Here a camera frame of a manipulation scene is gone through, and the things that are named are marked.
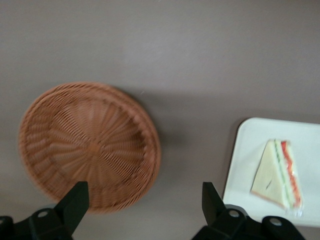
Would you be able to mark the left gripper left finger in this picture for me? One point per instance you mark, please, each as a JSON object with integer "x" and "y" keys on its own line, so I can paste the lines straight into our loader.
{"x": 65, "y": 215}

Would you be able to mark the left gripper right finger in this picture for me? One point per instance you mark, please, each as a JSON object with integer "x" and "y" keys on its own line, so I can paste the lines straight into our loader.
{"x": 220, "y": 220}

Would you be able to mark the triangular sandwich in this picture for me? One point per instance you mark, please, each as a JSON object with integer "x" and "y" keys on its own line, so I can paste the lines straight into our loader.
{"x": 272, "y": 177}

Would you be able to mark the round brown wicker basket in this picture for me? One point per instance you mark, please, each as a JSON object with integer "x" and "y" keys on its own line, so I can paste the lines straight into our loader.
{"x": 90, "y": 147}

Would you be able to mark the beige rectangular tray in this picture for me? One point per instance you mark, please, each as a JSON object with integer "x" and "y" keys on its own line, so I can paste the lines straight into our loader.
{"x": 310, "y": 150}

